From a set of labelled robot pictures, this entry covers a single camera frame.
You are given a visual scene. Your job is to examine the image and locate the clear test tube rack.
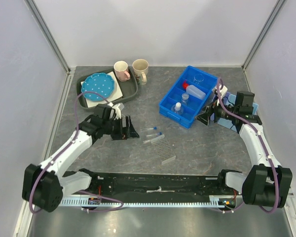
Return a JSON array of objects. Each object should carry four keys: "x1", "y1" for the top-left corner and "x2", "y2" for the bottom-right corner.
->
[{"x1": 150, "y1": 134, "x2": 176, "y2": 165}]

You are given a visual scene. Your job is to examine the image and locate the blue compartment bin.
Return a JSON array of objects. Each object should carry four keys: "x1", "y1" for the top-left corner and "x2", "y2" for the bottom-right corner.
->
[{"x1": 159, "y1": 66, "x2": 217, "y2": 128}]

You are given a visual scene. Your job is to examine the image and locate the small glass stoppered bottle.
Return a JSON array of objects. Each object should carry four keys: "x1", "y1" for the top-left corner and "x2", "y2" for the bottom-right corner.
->
[{"x1": 181, "y1": 93, "x2": 189, "y2": 106}]

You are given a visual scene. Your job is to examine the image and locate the blue polka dot plate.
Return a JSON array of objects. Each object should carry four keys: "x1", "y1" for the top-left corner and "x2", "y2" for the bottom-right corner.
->
[{"x1": 81, "y1": 73, "x2": 115, "y2": 102}]

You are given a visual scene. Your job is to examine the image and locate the round glass flask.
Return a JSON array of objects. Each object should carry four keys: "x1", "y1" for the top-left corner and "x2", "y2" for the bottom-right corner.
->
[{"x1": 171, "y1": 102, "x2": 184, "y2": 115}]

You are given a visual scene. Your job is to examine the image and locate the white square plate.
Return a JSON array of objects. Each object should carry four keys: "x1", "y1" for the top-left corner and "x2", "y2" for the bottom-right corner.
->
[{"x1": 78, "y1": 72, "x2": 123, "y2": 108}]

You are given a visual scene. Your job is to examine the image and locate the lavender divider box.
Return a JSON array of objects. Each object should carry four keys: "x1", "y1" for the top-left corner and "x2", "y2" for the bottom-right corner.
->
[{"x1": 217, "y1": 92, "x2": 259, "y2": 132}]

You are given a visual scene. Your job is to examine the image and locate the pink mug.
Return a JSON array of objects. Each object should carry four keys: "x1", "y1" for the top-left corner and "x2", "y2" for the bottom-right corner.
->
[{"x1": 113, "y1": 61, "x2": 130, "y2": 82}]

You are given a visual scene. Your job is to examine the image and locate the grey serving tray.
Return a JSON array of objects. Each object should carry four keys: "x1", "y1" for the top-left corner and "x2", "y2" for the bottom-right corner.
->
[{"x1": 76, "y1": 67, "x2": 138, "y2": 103}]

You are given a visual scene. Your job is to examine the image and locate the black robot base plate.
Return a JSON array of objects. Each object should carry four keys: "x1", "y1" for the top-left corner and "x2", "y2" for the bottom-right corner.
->
[{"x1": 80, "y1": 168, "x2": 235, "y2": 202}]

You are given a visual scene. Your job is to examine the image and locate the red cap wash bottle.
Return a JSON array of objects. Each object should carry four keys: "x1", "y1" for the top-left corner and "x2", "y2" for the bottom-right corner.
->
[{"x1": 183, "y1": 82, "x2": 206, "y2": 100}]

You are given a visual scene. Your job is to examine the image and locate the purple cable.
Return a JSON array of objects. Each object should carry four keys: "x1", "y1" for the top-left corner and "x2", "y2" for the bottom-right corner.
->
[
  {"x1": 29, "y1": 91, "x2": 124, "y2": 214},
  {"x1": 216, "y1": 77, "x2": 281, "y2": 214}
]

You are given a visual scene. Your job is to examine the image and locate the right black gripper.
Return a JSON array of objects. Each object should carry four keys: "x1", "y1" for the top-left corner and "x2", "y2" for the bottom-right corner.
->
[{"x1": 194, "y1": 96, "x2": 239, "y2": 126}]

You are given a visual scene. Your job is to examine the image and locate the slotted cable duct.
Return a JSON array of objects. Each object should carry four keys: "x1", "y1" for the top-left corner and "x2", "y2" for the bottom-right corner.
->
[{"x1": 59, "y1": 195, "x2": 236, "y2": 208}]

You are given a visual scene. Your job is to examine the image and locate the clear glass beaker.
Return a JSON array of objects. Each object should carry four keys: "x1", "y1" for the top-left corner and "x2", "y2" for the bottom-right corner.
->
[{"x1": 193, "y1": 74, "x2": 204, "y2": 85}]

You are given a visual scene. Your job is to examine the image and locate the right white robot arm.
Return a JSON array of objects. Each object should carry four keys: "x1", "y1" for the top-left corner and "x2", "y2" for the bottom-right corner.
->
[{"x1": 196, "y1": 103, "x2": 293, "y2": 211}]

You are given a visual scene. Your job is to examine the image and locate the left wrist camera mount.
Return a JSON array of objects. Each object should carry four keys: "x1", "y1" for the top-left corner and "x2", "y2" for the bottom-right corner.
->
[{"x1": 107, "y1": 102, "x2": 124, "y2": 120}]

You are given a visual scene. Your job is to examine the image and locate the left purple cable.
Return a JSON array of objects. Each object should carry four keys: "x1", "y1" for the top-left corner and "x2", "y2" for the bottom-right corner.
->
[{"x1": 29, "y1": 91, "x2": 124, "y2": 214}]

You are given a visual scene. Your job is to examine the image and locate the beige floral mug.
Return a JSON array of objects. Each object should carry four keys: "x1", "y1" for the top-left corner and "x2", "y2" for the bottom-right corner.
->
[{"x1": 132, "y1": 59, "x2": 149, "y2": 85}]

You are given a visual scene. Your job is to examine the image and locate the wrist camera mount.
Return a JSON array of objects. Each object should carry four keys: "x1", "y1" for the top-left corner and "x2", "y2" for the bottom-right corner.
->
[
  {"x1": 213, "y1": 85, "x2": 256, "y2": 114},
  {"x1": 107, "y1": 102, "x2": 124, "y2": 120}
]

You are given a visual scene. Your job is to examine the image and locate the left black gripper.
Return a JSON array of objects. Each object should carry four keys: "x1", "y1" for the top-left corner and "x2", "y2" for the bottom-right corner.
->
[{"x1": 103, "y1": 115, "x2": 139, "y2": 141}]

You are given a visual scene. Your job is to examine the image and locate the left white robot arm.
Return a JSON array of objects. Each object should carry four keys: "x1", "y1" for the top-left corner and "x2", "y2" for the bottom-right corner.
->
[{"x1": 22, "y1": 103, "x2": 139, "y2": 213}]

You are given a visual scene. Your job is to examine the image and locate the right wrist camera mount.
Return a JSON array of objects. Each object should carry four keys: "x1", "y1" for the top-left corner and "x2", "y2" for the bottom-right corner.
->
[{"x1": 213, "y1": 85, "x2": 256, "y2": 114}]

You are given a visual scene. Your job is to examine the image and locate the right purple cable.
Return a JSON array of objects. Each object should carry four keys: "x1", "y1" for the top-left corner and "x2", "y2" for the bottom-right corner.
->
[{"x1": 216, "y1": 77, "x2": 281, "y2": 214}]

